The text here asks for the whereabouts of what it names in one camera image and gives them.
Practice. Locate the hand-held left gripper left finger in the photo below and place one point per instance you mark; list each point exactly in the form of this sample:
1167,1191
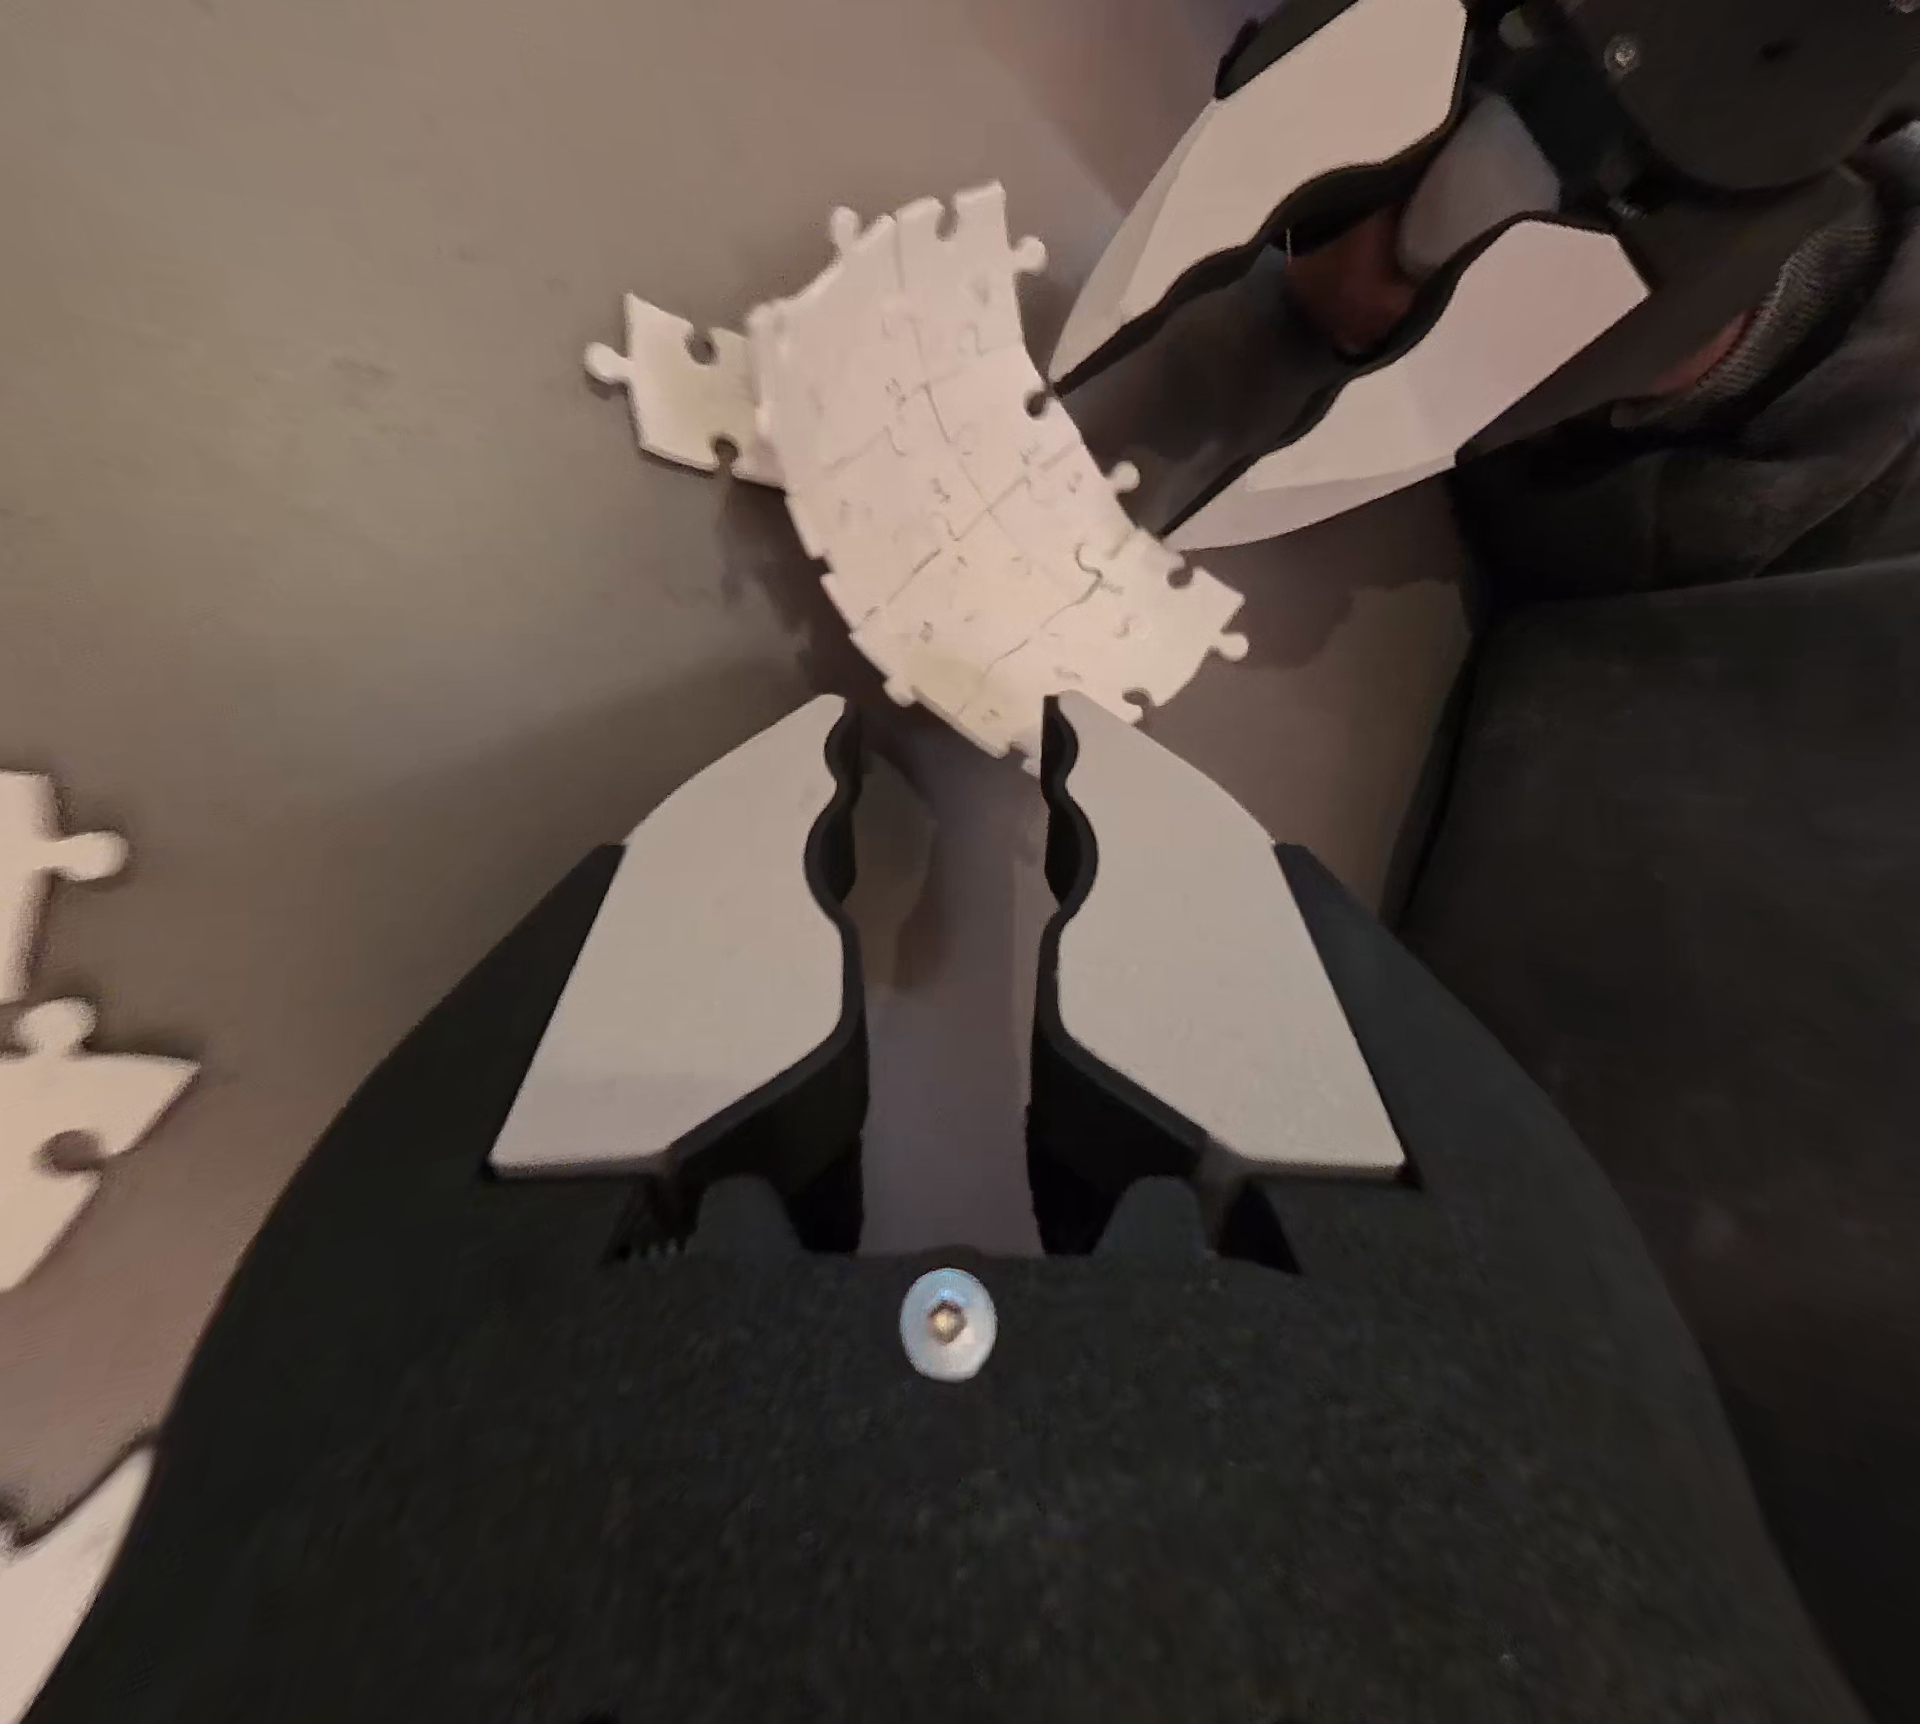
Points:
689,975

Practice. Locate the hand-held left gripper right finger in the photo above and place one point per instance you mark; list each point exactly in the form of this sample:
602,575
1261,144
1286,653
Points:
1215,989

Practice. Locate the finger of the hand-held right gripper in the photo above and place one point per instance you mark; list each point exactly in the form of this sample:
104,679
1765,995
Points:
1470,358
1306,118

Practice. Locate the curved assembled puzzle section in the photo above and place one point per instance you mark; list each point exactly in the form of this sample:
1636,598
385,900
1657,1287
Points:
962,493

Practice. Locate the person's right forearm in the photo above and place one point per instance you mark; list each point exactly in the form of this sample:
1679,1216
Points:
1724,493

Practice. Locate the pile of white puzzle pieces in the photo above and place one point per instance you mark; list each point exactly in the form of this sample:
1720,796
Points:
59,1122

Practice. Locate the person's right hand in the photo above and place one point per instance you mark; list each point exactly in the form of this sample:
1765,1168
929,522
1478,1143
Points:
1358,292

